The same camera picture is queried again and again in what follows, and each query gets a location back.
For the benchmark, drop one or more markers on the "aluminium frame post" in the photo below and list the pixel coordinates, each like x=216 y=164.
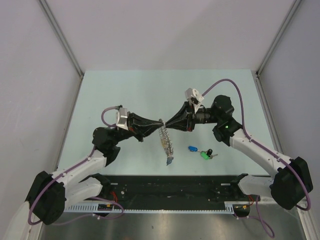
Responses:
x=48 y=13
x=296 y=4

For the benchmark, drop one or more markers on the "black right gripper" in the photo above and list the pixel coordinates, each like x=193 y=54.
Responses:
x=184 y=120

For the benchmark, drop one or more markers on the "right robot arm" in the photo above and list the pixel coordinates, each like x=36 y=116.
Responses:
x=289 y=179

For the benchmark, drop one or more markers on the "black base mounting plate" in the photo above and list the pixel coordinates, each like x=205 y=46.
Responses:
x=173 y=193

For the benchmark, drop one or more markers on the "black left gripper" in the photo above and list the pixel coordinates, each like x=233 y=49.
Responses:
x=140 y=127

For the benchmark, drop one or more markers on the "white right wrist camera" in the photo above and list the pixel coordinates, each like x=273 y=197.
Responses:
x=194 y=99

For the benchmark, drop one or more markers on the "green key tag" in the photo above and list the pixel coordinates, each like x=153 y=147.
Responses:
x=204 y=155

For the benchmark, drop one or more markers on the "aluminium frame left post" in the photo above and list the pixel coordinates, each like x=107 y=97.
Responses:
x=48 y=13

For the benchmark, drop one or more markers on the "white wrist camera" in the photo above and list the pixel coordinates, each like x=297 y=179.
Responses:
x=122 y=118
x=194 y=99

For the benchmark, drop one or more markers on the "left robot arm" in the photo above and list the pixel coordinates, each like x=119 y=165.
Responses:
x=52 y=193

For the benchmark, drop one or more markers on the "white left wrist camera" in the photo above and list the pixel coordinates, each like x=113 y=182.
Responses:
x=122 y=118

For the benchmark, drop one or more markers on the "aluminium frame right post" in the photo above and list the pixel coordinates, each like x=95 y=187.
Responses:
x=296 y=4

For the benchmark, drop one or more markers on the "yellow key tag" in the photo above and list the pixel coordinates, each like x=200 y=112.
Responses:
x=164 y=145

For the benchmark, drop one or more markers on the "silver keys by green tag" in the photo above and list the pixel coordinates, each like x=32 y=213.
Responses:
x=212 y=156

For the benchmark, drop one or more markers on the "black key tag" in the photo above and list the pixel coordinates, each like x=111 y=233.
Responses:
x=209 y=152

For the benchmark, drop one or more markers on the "silver disc keyring organiser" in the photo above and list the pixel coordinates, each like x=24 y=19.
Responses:
x=164 y=136

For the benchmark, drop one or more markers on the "blue tag with silver key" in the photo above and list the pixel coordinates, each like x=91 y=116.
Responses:
x=169 y=160

